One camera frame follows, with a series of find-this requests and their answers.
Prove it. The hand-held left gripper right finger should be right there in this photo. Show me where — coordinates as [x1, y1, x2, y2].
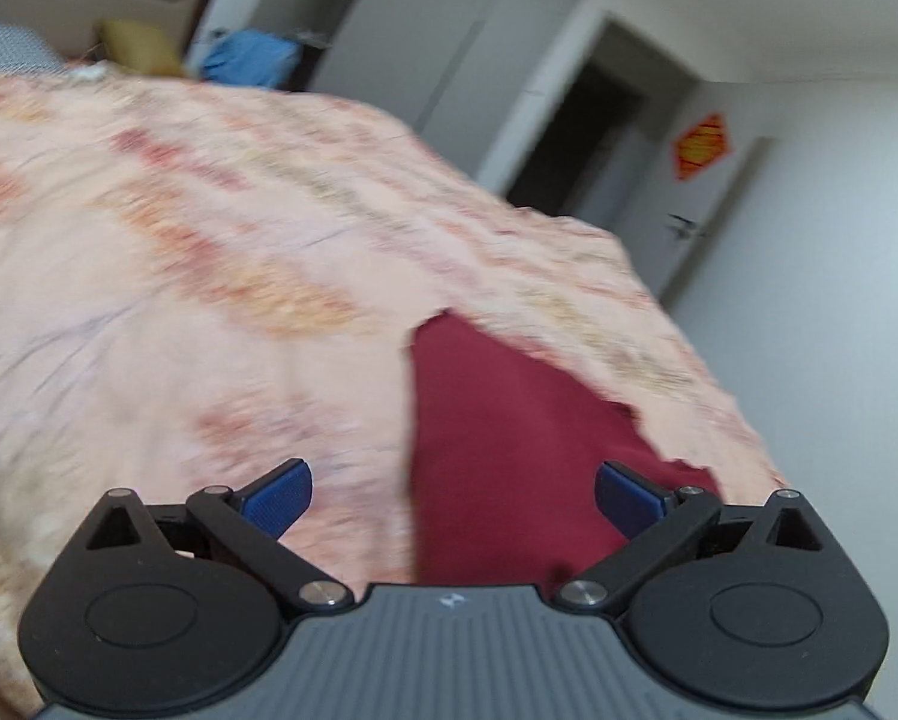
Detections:
[551, 460, 826, 614]

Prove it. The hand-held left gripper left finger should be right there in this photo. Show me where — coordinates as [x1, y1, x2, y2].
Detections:
[80, 457, 357, 614]

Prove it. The dark red garment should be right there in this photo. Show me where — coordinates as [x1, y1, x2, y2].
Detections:
[404, 313, 724, 587]

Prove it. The pink floral bedspread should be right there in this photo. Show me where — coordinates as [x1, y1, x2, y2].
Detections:
[0, 72, 789, 720]

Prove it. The white door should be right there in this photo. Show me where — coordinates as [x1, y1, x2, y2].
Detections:
[644, 90, 774, 302]

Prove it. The red diamond door decoration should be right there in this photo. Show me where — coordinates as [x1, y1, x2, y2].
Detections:
[671, 112, 732, 182]

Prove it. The blue cloth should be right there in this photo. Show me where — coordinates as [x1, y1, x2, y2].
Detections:
[200, 29, 301, 90]

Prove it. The mustard yellow pillow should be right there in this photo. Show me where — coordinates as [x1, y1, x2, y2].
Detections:
[95, 19, 189, 79]

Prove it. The white wardrobe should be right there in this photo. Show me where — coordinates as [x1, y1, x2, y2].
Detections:
[250, 0, 597, 175]

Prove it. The grey checkered pillow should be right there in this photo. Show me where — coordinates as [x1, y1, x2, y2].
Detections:
[0, 21, 61, 77]

